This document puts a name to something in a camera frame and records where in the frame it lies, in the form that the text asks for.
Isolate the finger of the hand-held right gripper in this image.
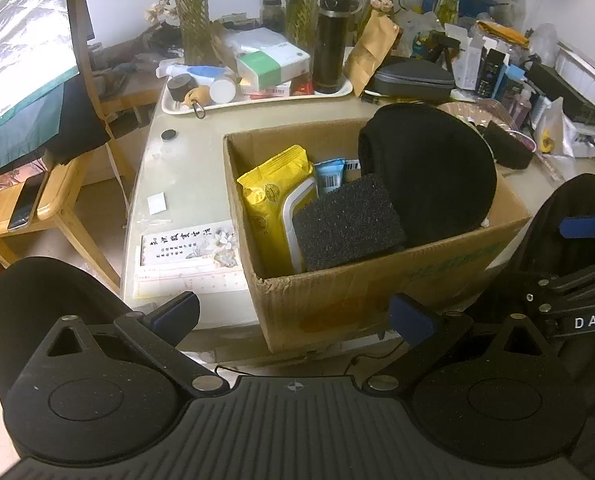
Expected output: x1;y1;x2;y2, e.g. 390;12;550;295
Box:
559;215;595;261
522;267;595;313

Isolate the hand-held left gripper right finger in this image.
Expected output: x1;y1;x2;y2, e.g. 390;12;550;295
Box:
362;292;553;396

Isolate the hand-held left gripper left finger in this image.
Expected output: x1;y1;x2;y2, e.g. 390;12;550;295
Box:
42;291;230;398

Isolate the cardboard box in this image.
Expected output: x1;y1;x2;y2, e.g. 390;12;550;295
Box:
222;117;533;355

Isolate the black foam block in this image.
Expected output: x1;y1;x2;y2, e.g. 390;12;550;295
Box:
291;172;408;273

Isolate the yellow wipes packet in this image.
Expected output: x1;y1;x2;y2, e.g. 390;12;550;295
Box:
236;144;314;276

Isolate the blue wipes packet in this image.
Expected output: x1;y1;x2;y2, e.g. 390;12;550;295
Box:
313;157;347;196

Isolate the white soft paper pack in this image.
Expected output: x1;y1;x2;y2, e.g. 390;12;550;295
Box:
224;27;288;56

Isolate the person's right leg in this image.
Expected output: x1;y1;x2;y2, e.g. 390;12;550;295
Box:
470;174;595;480

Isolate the person's leg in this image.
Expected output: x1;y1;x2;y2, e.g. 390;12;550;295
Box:
470;174;595;480
0;256;128;461

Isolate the calligraphy card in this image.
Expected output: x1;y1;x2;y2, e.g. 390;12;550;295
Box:
132;220;245;301

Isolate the white plastic bag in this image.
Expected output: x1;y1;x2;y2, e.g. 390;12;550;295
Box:
532;97;578;158

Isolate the black oblong sponge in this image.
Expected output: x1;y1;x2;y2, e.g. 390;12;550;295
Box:
482;120;534;170

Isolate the person's left leg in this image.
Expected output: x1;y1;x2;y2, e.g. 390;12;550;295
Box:
0;256;128;461

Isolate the white bowl container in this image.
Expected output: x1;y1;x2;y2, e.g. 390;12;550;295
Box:
555;42;595;111

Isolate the wooden chair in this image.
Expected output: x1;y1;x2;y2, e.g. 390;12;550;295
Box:
0;0;135;291

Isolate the dark tall box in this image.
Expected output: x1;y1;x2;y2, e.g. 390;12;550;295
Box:
477;47;511;98

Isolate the black phone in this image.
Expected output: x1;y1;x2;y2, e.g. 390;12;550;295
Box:
7;172;48;231

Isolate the white tall box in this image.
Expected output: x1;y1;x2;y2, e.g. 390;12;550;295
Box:
455;37;485;91

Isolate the white plastic tray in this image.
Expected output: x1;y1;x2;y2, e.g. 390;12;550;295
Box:
161;77;354;116

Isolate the black cloth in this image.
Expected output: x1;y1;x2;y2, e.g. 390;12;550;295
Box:
44;77;112;166

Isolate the yellow flat packet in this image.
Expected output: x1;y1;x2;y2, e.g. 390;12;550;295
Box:
475;19;528;46

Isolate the grey zip case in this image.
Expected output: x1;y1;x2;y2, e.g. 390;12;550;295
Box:
372;57;455;101

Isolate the black round jar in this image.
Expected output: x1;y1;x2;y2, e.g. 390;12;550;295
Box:
167;74;194;103

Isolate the orange bottle with white cap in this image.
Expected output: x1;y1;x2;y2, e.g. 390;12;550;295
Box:
210;77;238;103

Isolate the small black tripod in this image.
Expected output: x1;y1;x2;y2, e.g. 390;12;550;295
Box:
427;32;461;71

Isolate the white and orange box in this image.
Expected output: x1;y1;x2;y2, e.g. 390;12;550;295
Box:
240;82;293;98

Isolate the white and blue lotion bottle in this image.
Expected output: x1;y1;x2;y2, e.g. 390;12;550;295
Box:
156;60;228;82

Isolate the blue and yellow patterned bag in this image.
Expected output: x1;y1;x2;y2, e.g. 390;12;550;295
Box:
410;30;431;58

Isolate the green and white tissue box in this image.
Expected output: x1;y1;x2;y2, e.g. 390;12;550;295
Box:
237;50;312;88

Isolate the kraft paper bag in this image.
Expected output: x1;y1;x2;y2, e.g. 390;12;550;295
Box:
345;10;401;98

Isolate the black thermos bottle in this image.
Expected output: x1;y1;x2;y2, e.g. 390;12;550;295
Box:
312;0;362;95

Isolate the silver foil bag green edge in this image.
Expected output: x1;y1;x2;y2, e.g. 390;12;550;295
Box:
0;0;83;181

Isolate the dark glass jar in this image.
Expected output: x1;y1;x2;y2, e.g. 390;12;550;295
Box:
260;0;287;33

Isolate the wooden egg keychain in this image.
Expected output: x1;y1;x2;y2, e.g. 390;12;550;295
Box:
184;87;210;120

